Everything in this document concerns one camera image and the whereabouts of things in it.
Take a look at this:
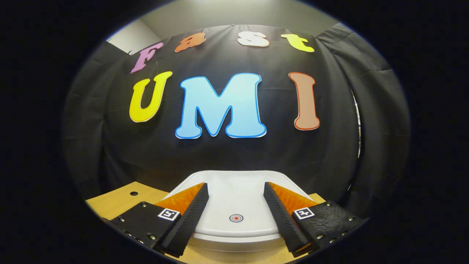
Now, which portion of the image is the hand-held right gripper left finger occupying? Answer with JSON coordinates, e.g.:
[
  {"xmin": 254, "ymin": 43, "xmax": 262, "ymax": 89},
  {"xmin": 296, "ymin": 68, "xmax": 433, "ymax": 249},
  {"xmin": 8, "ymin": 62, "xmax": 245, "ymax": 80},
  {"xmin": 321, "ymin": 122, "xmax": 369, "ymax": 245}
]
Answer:
[{"xmin": 108, "ymin": 183, "xmax": 209, "ymax": 258}]

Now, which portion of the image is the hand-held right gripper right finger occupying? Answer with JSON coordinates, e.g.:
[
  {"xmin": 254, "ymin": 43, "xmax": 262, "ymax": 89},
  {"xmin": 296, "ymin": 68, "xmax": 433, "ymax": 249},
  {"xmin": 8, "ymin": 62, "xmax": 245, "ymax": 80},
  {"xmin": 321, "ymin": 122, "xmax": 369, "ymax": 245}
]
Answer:
[{"xmin": 263, "ymin": 181, "xmax": 367, "ymax": 257}]

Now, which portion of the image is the grey desktop garbage bin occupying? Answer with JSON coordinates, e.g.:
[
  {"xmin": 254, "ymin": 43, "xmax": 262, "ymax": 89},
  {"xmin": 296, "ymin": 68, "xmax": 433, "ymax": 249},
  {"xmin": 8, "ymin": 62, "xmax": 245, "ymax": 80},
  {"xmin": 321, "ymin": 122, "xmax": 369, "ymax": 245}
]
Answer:
[{"xmin": 161, "ymin": 170, "xmax": 312, "ymax": 253}]

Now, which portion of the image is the wooden desktop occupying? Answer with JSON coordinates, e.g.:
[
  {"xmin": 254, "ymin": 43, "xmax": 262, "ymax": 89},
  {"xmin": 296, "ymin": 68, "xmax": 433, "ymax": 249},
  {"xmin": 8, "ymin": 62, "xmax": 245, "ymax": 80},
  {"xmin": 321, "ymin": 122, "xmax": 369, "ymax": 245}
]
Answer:
[{"xmin": 85, "ymin": 181, "xmax": 326, "ymax": 264}]

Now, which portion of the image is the black backdrop cloth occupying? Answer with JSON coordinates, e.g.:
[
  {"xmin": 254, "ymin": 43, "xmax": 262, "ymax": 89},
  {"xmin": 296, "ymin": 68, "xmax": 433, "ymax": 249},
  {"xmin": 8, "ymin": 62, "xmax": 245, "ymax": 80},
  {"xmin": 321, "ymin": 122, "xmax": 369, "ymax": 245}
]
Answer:
[{"xmin": 62, "ymin": 22, "xmax": 411, "ymax": 217}]

